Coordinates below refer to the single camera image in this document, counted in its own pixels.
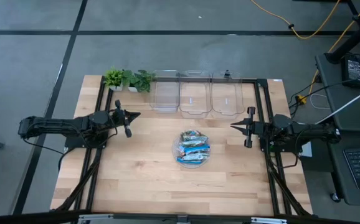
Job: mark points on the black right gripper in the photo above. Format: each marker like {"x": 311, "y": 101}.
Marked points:
{"x": 255, "y": 129}

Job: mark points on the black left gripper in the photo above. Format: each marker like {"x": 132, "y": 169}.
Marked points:
{"x": 119, "y": 117}

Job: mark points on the green granola bar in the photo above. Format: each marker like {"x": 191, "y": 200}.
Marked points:
{"x": 189, "y": 134}
{"x": 197, "y": 140}

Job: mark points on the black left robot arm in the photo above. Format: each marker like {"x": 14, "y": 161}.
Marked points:
{"x": 58, "y": 124}

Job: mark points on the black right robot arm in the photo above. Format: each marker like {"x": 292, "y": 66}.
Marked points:
{"x": 310, "y": 130}

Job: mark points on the clear plastic bin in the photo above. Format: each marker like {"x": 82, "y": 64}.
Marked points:
{"x": 228, "y": 109}
{"x": 195, "y": 105}
{"x": 164, "y": 93}

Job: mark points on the broad-leaf green plant white pot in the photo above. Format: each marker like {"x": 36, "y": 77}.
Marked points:
{"x": 141, "y": 81}

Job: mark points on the spiky green plant white pot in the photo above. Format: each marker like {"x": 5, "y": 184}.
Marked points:
{"x": 114, "y": 77}

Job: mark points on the small black clamp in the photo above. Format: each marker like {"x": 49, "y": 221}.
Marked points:
{"x": 227, "y": 74}

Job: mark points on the white paper sheet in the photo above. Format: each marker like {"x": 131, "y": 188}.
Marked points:
{"x": 307, "y": 151}

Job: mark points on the silver metal bar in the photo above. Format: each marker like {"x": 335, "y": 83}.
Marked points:
{"x": 348, "y": 104}

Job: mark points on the dark grey side table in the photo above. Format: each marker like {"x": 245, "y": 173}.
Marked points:
{"x": 354, "y": 121}

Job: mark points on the black power adapter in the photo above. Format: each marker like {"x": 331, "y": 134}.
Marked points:
{"x": 352, "y": 70}

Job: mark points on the black desk stand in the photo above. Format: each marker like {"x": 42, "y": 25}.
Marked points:
{"x": 354, "y": 39}

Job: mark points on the black aluminium table frame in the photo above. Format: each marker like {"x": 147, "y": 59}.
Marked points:
{"x": 262, "y": 83}

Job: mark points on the silver aluminium bracket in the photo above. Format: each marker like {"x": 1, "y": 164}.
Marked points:
{"x": 268, "y": 221}
{"x": 96, "y": 218}

